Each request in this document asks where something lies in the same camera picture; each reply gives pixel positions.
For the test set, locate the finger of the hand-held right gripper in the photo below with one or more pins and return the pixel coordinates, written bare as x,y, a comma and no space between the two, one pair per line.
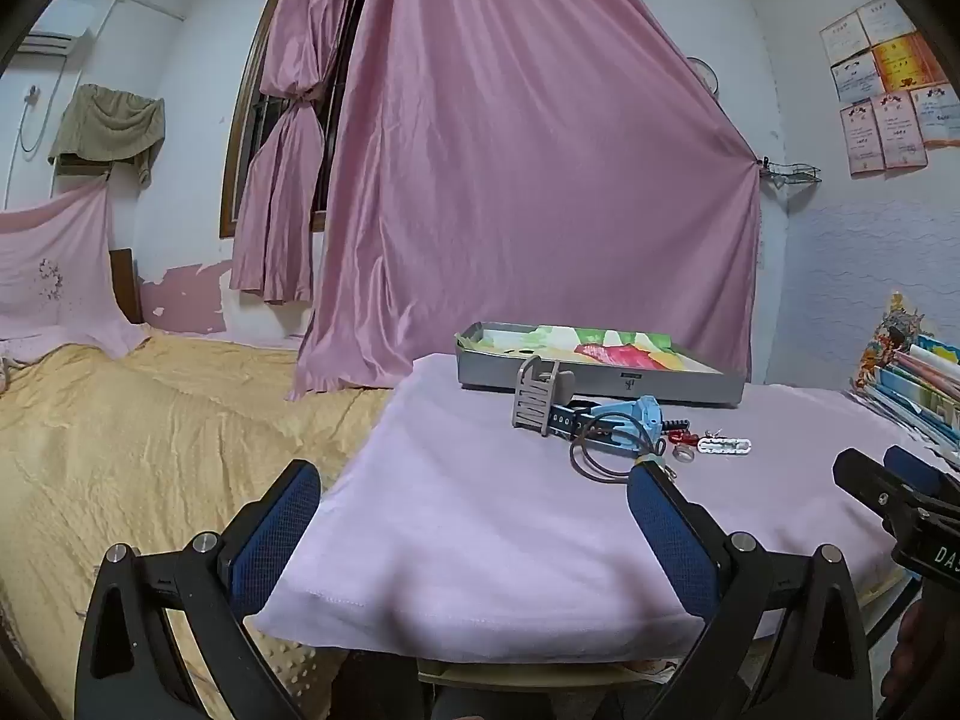
898,459
862,476

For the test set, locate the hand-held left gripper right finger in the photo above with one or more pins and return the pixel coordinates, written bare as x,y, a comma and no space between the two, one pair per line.
675,540

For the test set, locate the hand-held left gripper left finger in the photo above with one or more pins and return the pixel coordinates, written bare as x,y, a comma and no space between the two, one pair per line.
266,540

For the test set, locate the white hair clip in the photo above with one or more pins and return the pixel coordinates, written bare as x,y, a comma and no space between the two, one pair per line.
724,448

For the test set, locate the grey tray box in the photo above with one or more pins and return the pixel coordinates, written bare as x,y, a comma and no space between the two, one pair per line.
660,386

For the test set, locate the grey hair claw clip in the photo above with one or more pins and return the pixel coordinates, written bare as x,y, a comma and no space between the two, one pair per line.
532,397

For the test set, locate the person's right hand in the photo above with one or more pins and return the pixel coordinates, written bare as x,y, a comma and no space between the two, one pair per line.
904,660

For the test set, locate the stack of colourful books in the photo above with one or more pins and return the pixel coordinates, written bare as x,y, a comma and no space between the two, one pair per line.
915,382

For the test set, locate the yellow dotted blanket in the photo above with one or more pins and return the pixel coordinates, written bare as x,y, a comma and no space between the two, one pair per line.
150,427

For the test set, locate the light pink tablecloth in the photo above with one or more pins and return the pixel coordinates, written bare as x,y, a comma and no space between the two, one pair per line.
487,525

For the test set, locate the colourful paper lining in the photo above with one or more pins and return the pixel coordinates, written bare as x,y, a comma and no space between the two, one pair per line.
615,352

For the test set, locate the wooden headboard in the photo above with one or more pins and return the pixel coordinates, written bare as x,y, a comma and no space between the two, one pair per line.
124,277

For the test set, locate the tied pink curtain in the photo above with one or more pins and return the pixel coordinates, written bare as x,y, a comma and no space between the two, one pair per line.
277,202

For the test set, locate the pink floral cloth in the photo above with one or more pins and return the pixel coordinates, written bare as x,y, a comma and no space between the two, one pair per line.
60,262

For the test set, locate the large pink curtain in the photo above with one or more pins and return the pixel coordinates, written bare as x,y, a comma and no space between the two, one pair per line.
525,165

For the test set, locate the olive green cloth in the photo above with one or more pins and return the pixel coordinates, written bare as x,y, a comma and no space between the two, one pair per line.
105,124

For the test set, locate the white air conditioner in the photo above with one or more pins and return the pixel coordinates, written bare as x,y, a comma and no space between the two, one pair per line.
49,43

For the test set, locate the group of wall certificates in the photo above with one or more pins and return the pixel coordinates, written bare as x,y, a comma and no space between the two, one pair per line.
877,90

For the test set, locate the wooden window frame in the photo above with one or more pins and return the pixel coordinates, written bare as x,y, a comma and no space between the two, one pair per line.
234,165

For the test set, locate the round wall clock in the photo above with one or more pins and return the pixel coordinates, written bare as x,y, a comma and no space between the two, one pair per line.
709,75

